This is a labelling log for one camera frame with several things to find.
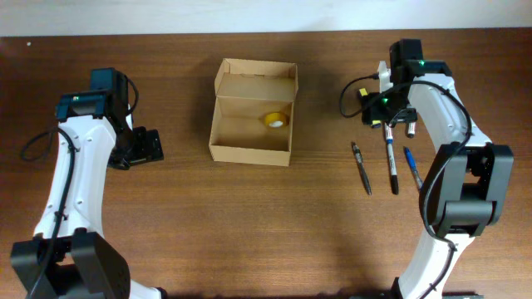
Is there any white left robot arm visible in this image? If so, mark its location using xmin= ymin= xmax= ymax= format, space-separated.
xmin=10 ymin=67 xmax=167 ymax=299

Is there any blue pen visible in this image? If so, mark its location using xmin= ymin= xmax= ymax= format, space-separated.
xmin=403 ymin=147 xmax=423 ymax=190

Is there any cardboard box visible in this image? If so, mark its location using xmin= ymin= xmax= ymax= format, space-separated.
xmin=209 ymin=58 xmax=298 ymax=166

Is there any white whiteboard marker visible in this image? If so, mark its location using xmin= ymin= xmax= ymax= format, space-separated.
xmin=406 ymin=122 xmax=416 ymax=139

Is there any yellow tape roll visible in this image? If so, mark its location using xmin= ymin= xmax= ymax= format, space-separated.
xmin=264 ymin=112 xmax=288 ymax=129

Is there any black clear pen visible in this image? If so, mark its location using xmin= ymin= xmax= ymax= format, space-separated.
xmin=351 ymin=141 xmax=372 ymax=195

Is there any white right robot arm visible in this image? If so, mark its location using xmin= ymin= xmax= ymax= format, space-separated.
xmin=358 ymin=39 xmax=514 ymax=298

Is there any black white sharpie marker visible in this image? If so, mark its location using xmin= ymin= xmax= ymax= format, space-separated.
xmin=384 ymin=124 xmax=399 ymax=195

